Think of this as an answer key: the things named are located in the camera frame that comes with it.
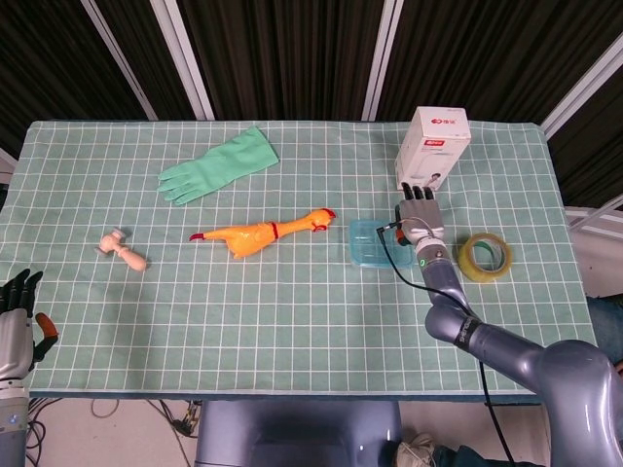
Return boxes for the wide white metal post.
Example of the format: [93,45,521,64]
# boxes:
[149,0,216,121]

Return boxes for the black pleated curtain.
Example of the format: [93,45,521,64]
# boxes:
[0,0,623,208]

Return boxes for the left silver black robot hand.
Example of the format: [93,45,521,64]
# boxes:
[0,269,59,383]

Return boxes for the beige wooden massage hammer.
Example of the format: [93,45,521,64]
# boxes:
[94,227,149,272]

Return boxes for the black floor cables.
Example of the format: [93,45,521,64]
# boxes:
[26,396,199,467]

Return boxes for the person in blue jeans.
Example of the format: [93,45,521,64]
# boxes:
[585,295,623,378]

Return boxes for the green rubber glove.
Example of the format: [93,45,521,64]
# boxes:
[156,126,279,207]

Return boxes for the blue container lid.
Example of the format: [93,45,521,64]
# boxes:
[348,218,416,269]

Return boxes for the green white checkered tablecloth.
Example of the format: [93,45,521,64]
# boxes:
[0,119,609,395]

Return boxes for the clear plastic container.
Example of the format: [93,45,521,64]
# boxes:
[349,219,415,269]

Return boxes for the black power strip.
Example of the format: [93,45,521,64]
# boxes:
[173,402,202,438]

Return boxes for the white metal frame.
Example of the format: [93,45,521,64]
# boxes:
[563,194,623,240]

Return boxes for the white sneaker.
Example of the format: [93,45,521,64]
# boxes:
[392,434,435,467]

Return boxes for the white desk lamp carton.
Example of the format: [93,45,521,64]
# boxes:
[394,105,472,194]

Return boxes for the grey-blue robot torso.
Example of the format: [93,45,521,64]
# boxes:
[194,399,403,467]

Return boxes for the yellow packing tape roll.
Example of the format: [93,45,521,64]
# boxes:
[457,232,515,284]

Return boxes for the yellow rubber chicken toy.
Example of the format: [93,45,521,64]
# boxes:
[189,206,337,261]

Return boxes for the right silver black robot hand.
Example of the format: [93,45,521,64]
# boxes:
[394,180,447,247]

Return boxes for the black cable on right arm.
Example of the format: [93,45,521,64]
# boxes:
[377,220,517,467]

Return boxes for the thin grey metal post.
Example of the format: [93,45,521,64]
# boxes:
[80,0,160,121]

